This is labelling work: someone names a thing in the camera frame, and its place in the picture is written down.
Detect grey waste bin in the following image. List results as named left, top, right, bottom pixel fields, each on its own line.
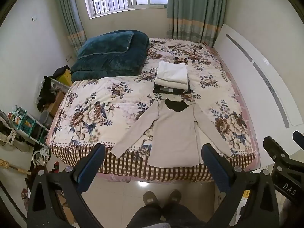
left=39, top=110, right=52, bottom=127

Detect person's left grey slipper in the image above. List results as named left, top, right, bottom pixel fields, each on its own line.
left=143, top=190, right=160, bottom=207

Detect teal striped curtain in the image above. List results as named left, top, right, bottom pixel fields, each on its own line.
left=167, top=0, right=229, bottom=48
left=54, top=0, right=87, bottom=55

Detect cardboard box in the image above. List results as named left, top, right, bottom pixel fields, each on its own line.
left=47, top=91, right=66, bottom=117

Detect white folded garment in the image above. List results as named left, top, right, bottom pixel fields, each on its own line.
left=158, top=61, right=188, bottom=83

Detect cream folded garment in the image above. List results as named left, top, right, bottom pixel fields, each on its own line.
left=155, top=75, right=188, bottom=89

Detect beige long-sleeve shirt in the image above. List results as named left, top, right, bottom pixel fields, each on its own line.
left=110, top=98, right=234, bottom=168

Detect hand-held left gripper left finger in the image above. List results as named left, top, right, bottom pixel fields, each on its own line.
left=27, top=143, right=105, bottom=228

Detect yellow box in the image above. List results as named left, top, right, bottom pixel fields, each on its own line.
left=56, top=68, right=73, bottom=86

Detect person's grey slipper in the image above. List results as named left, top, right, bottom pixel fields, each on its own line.
left=167, top=189, right=182, bottom=207
left=143, top=190, right=160, bottom=207

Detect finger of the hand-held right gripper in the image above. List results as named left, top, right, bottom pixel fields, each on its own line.
left=263, top=136, right=290, bottom=163
left=293, top=131, right=304, bottom=149

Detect teal velvet pillow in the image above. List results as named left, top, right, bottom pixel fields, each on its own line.
left=76, top=31, right=135, bottom=60

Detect stack of folded clothes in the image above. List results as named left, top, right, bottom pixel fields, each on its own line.
left=152, top=68, right=192, bottom=95

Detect teal velvet quilt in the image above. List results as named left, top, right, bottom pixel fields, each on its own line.
left=70, top=30, right=150, bottom=82

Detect white headboard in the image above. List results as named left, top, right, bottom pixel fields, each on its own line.
left=213, top=23, right=304, bottom=170

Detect white coiled cable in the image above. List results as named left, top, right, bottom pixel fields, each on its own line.
left=32, top=147, right=52, bottom=166

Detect person's legs in dark trousers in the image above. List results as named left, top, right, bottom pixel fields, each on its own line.
left=126, top=203, right=207, bottom=228

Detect person's right grey slipper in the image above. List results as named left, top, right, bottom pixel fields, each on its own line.
left=167, top=189, right=182, bottom=207

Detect bed with floral sheet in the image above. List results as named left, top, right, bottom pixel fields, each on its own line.
left=45, top=37, right=258, bottom=183

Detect black clothing heap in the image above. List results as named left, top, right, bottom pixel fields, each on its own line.
left=36, top=65, right=70, bottom=112

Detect teal shelf rack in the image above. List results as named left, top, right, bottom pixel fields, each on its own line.
left=8, top=106, right=51, bottom=148

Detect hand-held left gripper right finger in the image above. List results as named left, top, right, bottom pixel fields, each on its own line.
left=201, top=143, right=280, bottom=228

